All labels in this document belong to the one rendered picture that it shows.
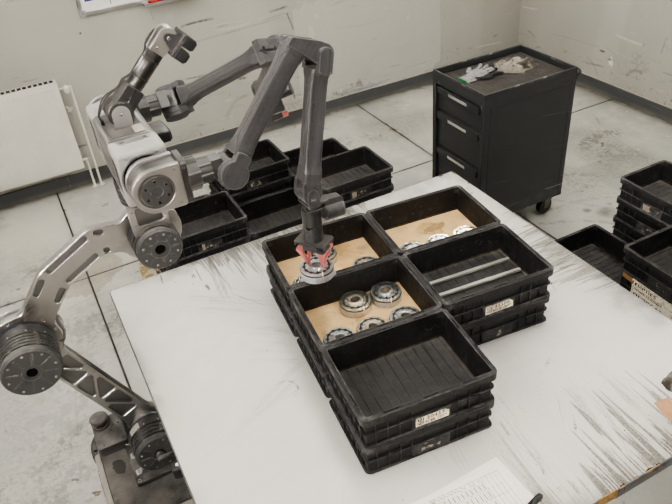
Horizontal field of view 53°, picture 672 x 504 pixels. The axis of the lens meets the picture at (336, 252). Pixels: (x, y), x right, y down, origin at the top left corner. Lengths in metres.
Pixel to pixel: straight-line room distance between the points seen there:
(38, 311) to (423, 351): 1.18
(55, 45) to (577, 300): 3.55
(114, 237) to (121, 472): 0.95
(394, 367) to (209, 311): 0.80
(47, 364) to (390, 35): 4.14
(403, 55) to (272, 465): 4.30
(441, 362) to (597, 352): 0.54
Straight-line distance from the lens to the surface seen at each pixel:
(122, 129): 1.92
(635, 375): 2.27
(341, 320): 2.17
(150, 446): 2.55
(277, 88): 1.78
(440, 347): 2.07
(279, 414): 2.10
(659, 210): 3.37
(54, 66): 4.82
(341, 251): 2.46
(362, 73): 5.60
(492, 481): 1.94
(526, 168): 3.88
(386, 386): 1.96
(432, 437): 1.93
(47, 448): 3.25
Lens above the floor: 2.27
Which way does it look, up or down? 36 degrees down
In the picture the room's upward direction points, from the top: 6 degrees counter-clockwise
